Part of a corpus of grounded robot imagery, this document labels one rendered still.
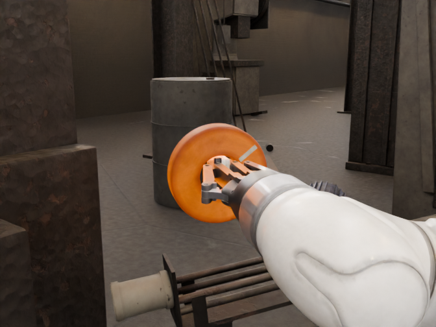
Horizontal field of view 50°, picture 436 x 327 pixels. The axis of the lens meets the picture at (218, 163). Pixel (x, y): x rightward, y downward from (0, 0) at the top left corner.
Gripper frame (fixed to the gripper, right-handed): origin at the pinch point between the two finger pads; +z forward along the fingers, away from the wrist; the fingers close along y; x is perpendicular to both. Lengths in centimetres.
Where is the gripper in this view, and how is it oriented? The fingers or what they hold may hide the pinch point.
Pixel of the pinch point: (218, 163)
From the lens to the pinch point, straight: 71.9
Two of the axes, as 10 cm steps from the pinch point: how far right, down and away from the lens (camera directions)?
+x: 0.1, -9.6, -2.7
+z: -3.1, -2.6, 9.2
